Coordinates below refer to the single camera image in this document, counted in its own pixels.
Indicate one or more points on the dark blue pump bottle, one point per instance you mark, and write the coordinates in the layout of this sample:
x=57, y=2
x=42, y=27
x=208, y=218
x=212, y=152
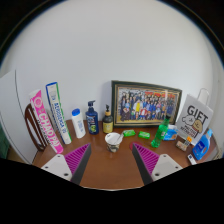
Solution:
x=92, y=119

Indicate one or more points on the yellow pump bottle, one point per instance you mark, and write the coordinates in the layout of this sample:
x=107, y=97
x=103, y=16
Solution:
x=107, y=121

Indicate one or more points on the white gift paper bag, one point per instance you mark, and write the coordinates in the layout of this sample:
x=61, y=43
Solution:
x=195, y=116

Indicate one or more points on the framed group photo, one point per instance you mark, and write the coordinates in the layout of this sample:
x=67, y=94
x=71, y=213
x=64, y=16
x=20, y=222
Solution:
x=143, y=105

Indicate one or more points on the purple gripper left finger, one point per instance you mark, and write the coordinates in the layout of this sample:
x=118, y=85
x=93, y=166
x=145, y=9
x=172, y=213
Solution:
x=71, y=166

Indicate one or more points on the white paper cup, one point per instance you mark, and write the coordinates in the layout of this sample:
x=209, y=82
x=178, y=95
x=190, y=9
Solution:
x=113, y=141

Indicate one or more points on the blue detergent bottle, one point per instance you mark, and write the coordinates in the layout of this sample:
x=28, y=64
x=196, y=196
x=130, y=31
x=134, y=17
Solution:
x=201, y=148

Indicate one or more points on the white powder bottle blue cap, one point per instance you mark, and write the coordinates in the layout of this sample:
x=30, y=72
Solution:
x=78, y=123

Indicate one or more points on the green plastic bottle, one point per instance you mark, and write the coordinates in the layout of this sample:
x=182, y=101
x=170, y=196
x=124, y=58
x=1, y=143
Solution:
x=161, y=132

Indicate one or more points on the small white remote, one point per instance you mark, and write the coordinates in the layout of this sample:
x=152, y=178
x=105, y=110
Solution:
x=191, y=159

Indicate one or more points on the white plastic spoon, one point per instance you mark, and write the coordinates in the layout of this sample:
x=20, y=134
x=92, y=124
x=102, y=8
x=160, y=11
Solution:
x=118, y=139

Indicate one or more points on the white green shuttlecock tube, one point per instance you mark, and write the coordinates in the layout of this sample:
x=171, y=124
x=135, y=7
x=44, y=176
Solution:
x=53, y=96

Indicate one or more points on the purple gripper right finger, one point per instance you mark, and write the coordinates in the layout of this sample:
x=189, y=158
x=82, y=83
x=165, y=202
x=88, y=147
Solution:
x=152, y=166

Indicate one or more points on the small beige box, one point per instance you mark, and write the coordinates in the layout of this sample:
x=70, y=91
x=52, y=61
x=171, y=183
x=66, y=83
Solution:
x=183, y=145

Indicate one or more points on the pink shuttlecock tube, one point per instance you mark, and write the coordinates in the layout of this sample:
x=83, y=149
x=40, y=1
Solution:
x=43, y=121

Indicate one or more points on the green soap bar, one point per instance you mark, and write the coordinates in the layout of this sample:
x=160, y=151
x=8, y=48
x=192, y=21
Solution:
x=129, y=133
x=144, y=135

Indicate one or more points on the left green soap bar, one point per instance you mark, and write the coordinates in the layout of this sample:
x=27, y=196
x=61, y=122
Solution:
x=129, y=133

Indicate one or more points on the blue tissue pack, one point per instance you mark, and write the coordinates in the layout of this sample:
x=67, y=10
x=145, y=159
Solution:
x=171, y=133

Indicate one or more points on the right green soap bar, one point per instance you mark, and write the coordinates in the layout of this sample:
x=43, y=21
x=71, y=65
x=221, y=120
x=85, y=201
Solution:
x=144, y=135

